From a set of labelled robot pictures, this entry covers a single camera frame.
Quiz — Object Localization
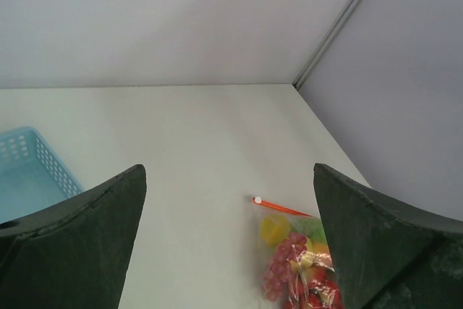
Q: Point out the red fake strawberries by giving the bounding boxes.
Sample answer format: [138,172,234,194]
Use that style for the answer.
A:
[281,267,344,309]

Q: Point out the clear zip top bag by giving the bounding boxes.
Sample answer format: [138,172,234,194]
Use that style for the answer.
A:
[252,196,344,308]

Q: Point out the green fake grape bunch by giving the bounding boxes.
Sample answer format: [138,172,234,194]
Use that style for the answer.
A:
[292,216,327,245]

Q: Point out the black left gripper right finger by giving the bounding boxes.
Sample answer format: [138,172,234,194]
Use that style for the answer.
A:
[313,164,462,308]

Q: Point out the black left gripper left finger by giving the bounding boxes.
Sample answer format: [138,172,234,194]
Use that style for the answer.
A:
[1,164,147,308]

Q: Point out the red fake grape bunch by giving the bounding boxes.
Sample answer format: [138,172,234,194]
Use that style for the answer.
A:
[263,232,312,302]

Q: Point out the yellow fake lemon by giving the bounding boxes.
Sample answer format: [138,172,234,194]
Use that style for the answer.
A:
[259,214,292,247]

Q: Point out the light blue plastic basket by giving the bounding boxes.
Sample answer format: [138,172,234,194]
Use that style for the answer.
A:
[1,127,84,223]

